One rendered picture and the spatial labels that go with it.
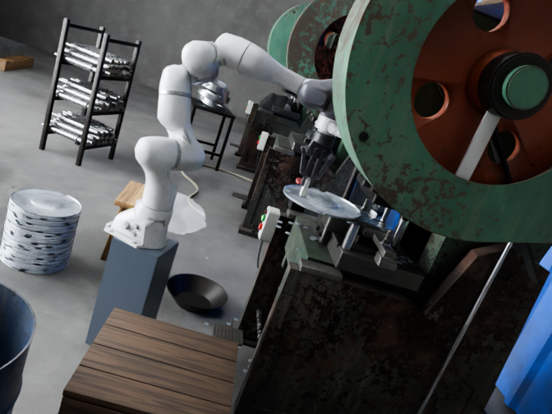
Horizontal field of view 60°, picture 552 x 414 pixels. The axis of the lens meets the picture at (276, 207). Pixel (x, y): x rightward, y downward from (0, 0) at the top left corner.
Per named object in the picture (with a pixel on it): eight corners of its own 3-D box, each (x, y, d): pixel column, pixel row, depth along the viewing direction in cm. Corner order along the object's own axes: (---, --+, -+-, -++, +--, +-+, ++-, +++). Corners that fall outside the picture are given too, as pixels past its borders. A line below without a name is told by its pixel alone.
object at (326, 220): (288, 235, 169) (301, 200, 165) (285, 221, 182) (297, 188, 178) (353, 255, 173) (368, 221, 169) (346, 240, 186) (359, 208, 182)
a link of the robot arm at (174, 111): (152, 95, 164) (195, 104, 177) (147, 168, 165) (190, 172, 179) (170, 93, 156) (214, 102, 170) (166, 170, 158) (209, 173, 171)
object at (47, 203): (58, 224, 200) (58, 223, 199) (-6, 200, 201) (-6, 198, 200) (93, 205, 227) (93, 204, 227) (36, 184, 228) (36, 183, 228)
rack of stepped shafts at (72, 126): (83, 168, 348) (113, 36, 320) (31, 145, 355) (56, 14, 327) (117, 161, 388) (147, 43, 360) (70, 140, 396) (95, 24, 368)
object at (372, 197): (369, 209, 164) (374, 195, 163) (356, 191, 183) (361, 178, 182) (411, 223, 167) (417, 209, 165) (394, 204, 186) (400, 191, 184)
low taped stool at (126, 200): (117, 234, 272) (131, 179, 262) (158, 246, 275) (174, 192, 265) (98, 260, 239) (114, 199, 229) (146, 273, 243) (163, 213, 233)
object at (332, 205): (286, 180, 187) (287, 178, 187) (357, 204, 186) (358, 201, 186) (278, 200, 159) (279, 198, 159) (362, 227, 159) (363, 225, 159)
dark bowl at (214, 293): (157, 310, 216) (161, 297, 213) (167, 279, 244) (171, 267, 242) (222, 328, 220) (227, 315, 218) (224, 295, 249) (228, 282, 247)
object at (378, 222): (363, 234, 170) (368, 223, 169) (354, 219, 184) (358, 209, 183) (386, 241, 172) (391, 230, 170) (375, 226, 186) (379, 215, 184)
